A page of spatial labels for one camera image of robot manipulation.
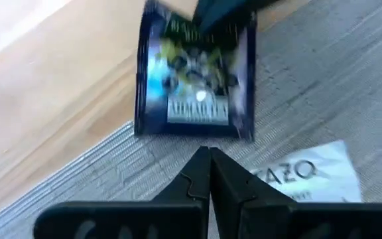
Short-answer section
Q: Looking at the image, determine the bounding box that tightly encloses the grey woven placemat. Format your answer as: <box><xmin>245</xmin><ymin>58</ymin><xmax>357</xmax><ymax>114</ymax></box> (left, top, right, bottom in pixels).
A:
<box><xmin>0</xmin><ymin>0</ymin><xmax>382</xmax><ymax>239</ymax></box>

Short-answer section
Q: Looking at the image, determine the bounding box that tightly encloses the Tazo orange tea packet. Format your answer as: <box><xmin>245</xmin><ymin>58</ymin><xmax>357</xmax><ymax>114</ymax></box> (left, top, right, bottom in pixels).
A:
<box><xmin>249</xmin><ymin>139</ymin><xmax>363</xmax><ymax>204</ymax></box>

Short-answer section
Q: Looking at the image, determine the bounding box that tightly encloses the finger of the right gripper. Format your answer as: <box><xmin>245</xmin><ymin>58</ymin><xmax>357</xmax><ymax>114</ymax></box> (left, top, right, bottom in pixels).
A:
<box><xmin>192</xmin><ymin>0</ymin><xmax>280</xmax><ymax>34</ymax></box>

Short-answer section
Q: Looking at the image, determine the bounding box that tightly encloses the blackcurrant tea packet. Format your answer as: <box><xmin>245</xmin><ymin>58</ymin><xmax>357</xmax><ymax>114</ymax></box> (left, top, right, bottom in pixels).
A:
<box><xmin>133</xmin><ymin>0</ymin><xmax>259</xmax><ymax>143</ymax></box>

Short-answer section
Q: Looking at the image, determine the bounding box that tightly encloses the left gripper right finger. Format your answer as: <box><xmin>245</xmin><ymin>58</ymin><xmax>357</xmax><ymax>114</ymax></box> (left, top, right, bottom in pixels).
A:
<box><xmin>210</xmin><ymin>147</ymin><xmax>382</xmax><ymax>239</ymax></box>

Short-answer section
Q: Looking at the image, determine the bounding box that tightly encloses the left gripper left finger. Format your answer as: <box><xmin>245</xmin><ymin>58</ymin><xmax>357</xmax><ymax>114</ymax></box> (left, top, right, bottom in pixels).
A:
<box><xmin>32</xmin><ymin>145</ymin><xmax>212</xmax><ymax>239</ymax></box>

